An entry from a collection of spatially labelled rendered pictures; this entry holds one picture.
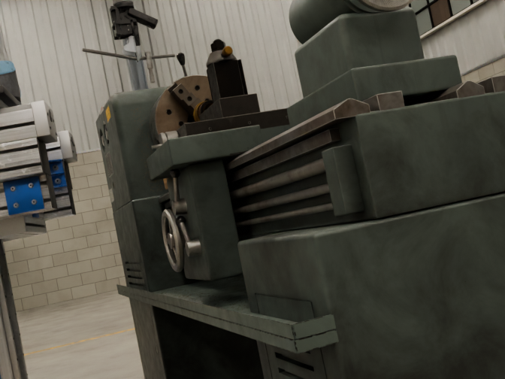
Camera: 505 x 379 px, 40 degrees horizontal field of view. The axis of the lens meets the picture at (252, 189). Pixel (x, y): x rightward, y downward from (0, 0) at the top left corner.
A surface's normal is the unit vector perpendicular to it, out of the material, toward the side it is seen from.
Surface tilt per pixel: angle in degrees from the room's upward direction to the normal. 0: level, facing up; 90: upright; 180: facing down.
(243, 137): 90
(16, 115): 90
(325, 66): 90
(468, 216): 90
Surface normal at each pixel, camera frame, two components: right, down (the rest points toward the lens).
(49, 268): 0.27, -0.10
